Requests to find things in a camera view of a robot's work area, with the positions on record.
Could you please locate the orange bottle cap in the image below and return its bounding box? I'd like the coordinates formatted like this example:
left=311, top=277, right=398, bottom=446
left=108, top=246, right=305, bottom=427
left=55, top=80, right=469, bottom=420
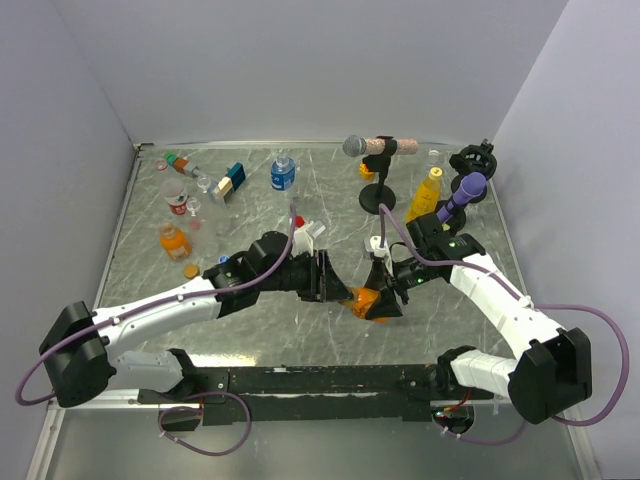
left=183, top=264, right=200, bottom=280

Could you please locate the yellow toy brick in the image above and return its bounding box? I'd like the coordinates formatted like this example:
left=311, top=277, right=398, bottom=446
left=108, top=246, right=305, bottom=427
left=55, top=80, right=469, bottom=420
left=359, top=163, right=375, bottom=181

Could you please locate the small orange juice bottle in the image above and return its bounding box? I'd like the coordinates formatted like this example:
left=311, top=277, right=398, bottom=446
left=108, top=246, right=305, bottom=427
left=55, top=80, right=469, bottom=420
left=343, top=287, right=380, bottom=320

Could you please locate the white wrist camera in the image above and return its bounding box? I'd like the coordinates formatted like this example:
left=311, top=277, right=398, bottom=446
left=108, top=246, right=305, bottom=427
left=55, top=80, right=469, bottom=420
left=363, top=236, right=390, bottom=259
left=291, top=216, right=326, bottom=257

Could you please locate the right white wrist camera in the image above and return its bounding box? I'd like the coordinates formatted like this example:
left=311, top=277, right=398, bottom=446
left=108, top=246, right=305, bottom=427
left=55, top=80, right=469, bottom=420
left=363, top=236, right=390, bottom=259

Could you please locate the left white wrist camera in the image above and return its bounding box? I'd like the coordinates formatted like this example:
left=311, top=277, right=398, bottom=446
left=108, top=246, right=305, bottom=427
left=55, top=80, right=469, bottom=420
left=291, top=216, right=326, bottom=257

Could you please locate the purple microphone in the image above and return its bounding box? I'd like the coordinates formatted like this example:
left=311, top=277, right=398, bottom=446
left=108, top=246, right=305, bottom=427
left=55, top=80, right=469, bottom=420
left=436, top=172, right=487, bottom=224

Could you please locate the tall yellow juice bottle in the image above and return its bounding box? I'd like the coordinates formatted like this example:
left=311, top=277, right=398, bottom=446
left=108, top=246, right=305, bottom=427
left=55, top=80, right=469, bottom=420
left=405, top=167, right=443, bottom=223

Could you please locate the colourful block stack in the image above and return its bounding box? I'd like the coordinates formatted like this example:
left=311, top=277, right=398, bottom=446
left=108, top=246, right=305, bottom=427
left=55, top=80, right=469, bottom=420
left=165, top=153, right=202, bottom=178

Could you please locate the pink glitter microphone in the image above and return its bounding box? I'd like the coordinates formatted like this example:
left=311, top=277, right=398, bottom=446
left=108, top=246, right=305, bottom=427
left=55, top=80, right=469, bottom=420
left=342, top=135, right=419, bottom=157

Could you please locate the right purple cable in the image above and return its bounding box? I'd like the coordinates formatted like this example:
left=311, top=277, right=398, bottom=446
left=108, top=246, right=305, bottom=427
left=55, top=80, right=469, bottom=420
left=377, top=203, right=630, bottom=445

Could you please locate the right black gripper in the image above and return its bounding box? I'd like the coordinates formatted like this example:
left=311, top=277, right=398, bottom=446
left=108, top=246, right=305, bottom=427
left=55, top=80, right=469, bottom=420
left=362, top=254, right=440, bottom=320

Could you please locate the red label clear bottle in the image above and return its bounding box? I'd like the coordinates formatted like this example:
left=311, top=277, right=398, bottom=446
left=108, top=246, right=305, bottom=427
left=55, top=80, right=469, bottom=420
left=161, top=178, right=189, bottom=215

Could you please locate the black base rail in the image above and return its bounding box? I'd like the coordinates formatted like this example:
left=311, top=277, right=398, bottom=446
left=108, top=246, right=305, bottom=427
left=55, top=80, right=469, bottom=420
left=137, top=364, right=493, bottom=426

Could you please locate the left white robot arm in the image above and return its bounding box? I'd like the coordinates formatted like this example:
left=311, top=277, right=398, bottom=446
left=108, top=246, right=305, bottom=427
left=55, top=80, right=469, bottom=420
left=39, top=231, right=353, bottom=408

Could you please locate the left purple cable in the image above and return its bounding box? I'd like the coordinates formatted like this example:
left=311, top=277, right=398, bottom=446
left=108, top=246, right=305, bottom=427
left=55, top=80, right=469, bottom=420
left=14, top=202, right=299, bottom=456

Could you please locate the blue label water bottle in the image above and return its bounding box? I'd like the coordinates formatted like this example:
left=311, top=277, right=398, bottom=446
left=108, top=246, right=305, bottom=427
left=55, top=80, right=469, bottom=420
left=270, top=154, right=296, bottom=191

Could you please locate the open orange juice bottle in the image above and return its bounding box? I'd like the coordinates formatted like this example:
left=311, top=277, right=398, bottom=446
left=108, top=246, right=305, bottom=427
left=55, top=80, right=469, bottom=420
left=159, top=222, right=192, bottom=261

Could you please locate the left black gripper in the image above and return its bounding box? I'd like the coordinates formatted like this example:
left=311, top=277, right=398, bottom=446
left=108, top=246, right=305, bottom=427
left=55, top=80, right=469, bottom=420
left=258, top=249, right=353, bottom=302

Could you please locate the clear bottle at back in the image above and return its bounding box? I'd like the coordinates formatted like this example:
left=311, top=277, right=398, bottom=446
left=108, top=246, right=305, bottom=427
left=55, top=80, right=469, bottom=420
left=428, top=149, right=441, bottom=170

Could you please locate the purple cable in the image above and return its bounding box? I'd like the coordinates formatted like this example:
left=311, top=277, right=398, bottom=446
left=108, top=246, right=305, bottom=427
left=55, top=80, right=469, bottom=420
left=377, top=203, right=630, bottom=445
left=14, top=202, right=299, bottom=456

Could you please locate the blue and wood block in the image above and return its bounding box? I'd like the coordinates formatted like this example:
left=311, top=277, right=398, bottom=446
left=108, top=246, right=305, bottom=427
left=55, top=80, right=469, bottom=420
left=213, top=162, right=246, bottom=203

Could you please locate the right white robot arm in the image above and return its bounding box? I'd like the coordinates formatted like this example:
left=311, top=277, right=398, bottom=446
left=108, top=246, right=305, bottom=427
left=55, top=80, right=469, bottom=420
left=365, top=214, right=592, bottom=424

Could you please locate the black round holder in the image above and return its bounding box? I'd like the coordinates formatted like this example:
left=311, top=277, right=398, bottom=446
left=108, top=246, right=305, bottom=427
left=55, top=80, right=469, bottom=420
left=449, top=139, right=497, bottom=192

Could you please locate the clear small cup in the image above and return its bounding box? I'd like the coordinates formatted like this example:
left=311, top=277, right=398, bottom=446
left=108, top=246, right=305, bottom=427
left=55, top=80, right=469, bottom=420
left=197, top=175, right=211, bottom=193
left=186, top=197, right=202, bottom=217

